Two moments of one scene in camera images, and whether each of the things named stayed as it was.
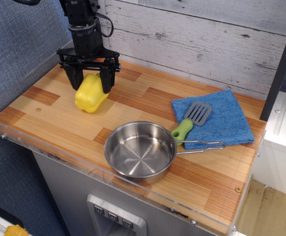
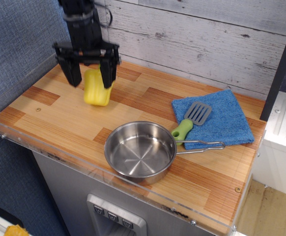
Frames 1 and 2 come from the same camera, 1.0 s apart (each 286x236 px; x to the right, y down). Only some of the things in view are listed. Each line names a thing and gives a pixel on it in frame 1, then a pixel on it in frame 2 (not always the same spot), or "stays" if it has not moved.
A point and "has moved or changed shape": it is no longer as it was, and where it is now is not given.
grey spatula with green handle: [197, 114] stays
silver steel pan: [142, 153] stays
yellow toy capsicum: [90, 93] has moved or changed shape
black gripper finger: [75, 75] stays
